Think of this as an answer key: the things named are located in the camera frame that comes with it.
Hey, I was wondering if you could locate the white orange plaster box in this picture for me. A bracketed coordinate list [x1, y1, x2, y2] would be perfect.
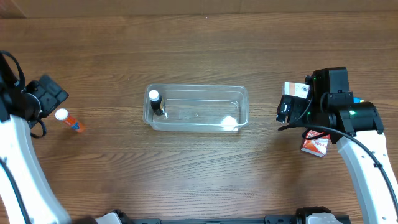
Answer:
[282, 82, 310, 99]

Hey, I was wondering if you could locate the orange tube white cap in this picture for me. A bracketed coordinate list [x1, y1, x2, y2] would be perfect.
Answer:
[55, 108, 85, 133]

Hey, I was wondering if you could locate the blue yellow VapoDrops box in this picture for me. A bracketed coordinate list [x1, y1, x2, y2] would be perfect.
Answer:
[354, 98, 364, 103]

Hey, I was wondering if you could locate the black bottle white cap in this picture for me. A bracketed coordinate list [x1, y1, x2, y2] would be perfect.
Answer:
[148, 90, 165, 116]

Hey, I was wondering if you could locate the clear plastic container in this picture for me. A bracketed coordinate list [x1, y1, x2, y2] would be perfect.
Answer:
[143, 84, 249, 133]

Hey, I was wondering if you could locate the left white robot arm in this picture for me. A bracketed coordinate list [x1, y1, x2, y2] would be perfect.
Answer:
[1, 50, 72, 224]

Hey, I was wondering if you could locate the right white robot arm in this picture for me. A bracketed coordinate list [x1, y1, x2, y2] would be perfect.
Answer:
[276, 92, 397, 223]

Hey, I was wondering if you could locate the red white small box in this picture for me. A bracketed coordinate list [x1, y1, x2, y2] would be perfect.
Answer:
[301, 130, 331, 157]

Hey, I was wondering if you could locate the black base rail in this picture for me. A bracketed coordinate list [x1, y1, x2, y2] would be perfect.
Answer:
[96, 206, 351, 224]

